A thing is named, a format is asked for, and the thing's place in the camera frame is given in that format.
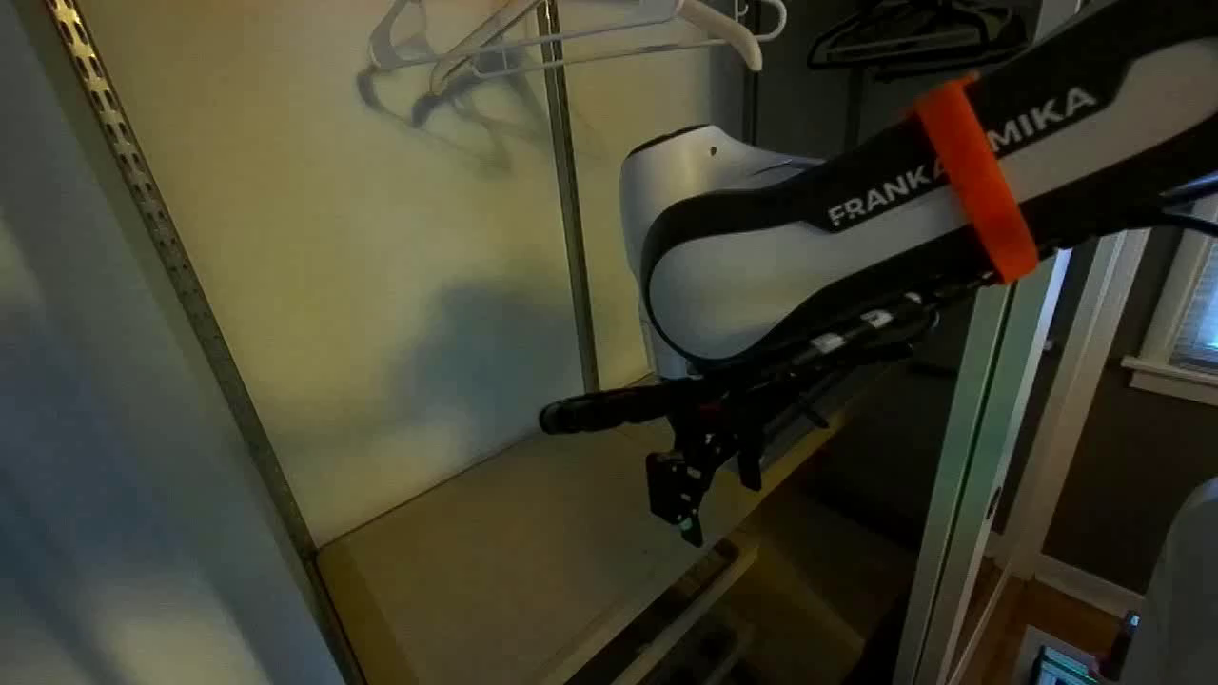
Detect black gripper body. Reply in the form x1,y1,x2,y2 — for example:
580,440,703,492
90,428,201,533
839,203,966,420
663,377,772,495

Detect beige shelf board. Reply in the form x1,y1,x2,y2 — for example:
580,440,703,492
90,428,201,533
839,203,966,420
315,405,764,685

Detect tablet with lit screen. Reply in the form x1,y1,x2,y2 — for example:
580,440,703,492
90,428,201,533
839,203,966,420
1013,626,1104,685

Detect black clothes hangers bunch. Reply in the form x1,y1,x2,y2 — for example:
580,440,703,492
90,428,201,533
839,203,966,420
805,0,1039,78

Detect small black device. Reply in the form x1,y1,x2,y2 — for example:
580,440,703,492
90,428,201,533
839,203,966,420
1099,609,1147,679

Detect perforated metal upright strip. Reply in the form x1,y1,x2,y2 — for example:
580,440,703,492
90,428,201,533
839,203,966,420
42,0,319,563

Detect dark wire drawer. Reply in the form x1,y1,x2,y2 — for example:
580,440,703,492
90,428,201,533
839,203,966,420
566,541,764,685

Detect grey vertical metal post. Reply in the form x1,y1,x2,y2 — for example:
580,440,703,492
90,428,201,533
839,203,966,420
533,0,604,396

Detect white door frame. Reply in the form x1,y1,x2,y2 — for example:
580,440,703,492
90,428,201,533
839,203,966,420
890,225,1154,685

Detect white window frame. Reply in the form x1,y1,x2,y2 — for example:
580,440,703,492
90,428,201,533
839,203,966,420
1121,187,1218,412

